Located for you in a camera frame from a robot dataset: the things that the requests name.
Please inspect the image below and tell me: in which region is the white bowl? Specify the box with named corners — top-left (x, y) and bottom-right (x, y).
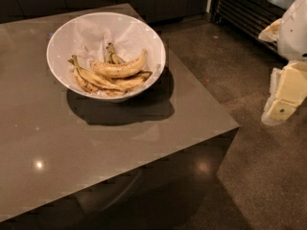
top-left (46, 12), bottom-right (166, 103)

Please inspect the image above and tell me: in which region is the white paper liner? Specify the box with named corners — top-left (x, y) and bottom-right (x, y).
top-left (63, 16), bottom-right (161, 98)

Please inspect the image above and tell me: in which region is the back banana with stem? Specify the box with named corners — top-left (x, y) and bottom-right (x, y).
top-left (106, 43), bottom-right (123, 64)

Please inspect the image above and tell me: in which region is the lower right spotted banana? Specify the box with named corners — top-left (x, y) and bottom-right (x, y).
top-left (110, 70), bottom-right (153, 91)

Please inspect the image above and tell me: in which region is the spotted yellow banana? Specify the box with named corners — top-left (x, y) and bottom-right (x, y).
top-left (90, 49), bottom-right (147, 79)

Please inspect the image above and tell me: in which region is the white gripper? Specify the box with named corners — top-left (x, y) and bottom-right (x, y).
top-left (258, 0), bottom-right (307, 126)

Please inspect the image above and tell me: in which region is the left spotted banana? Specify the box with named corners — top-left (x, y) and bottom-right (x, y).
top-left (69, 55), bottom-right (126, 96)

